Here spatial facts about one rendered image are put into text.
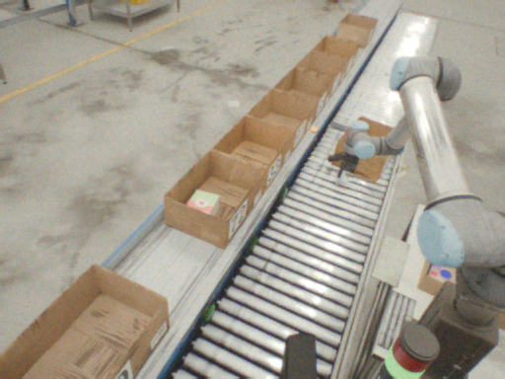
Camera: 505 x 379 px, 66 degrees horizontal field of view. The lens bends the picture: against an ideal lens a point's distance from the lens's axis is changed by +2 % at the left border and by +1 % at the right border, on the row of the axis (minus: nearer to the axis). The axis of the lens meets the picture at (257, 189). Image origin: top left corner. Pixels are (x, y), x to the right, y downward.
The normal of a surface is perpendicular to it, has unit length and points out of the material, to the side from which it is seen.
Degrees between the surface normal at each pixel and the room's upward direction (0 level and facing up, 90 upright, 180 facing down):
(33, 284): 0
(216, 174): 89
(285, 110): 89
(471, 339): 90
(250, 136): 89
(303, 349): 4
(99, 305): 0
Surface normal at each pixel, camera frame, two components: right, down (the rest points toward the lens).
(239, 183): -0.41, 0.54
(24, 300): 0.11, -0.76
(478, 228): 0.04, -0.43
